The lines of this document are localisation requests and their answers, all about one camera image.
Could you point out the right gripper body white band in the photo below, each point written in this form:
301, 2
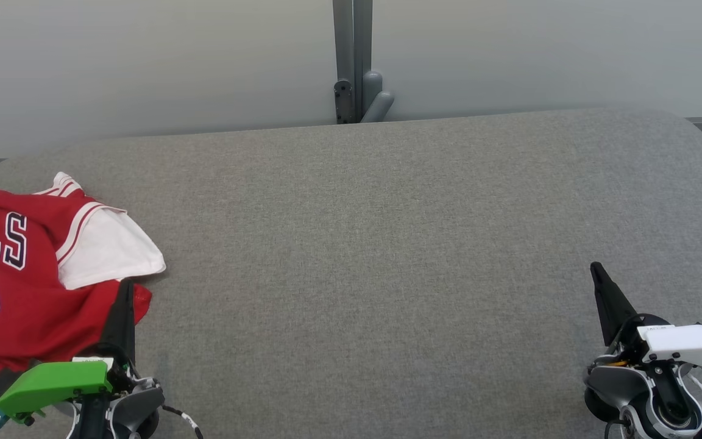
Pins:
686, 344

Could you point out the grey metal post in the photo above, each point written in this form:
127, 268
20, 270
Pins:
351, 49

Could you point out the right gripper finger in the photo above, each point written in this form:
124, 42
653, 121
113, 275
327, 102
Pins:
612, 305

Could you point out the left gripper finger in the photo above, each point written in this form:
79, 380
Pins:
120, 317

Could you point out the red basketball jersey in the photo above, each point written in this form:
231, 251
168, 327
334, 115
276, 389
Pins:
22, 317

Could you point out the grey round pipe foot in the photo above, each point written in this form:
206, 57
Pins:
376, 100

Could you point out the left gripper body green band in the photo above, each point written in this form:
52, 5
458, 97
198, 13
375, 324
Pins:
52, 381

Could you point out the dark grey post bracket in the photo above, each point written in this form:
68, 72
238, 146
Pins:
343, 100

